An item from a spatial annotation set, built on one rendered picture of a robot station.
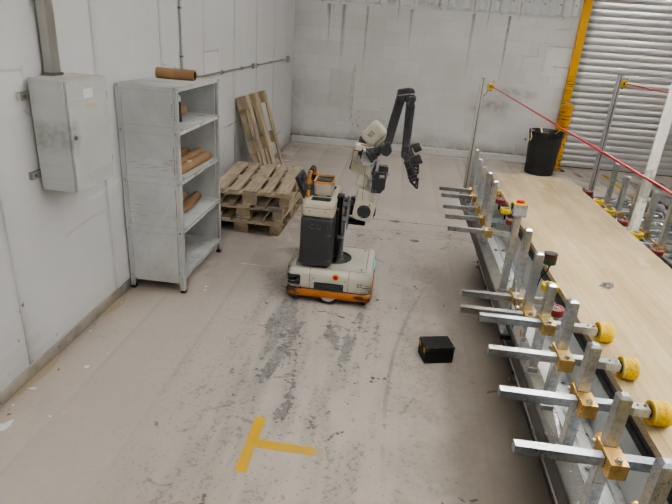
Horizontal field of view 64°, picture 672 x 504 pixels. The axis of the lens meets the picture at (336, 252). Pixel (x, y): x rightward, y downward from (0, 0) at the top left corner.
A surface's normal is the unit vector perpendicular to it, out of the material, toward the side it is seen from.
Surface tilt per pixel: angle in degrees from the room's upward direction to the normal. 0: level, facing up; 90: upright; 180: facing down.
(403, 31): 90
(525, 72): 90
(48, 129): 90
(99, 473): 0
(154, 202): 90
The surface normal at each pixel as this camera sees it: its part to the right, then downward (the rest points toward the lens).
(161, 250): -0.12, 0.37
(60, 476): 0.07, -0.92
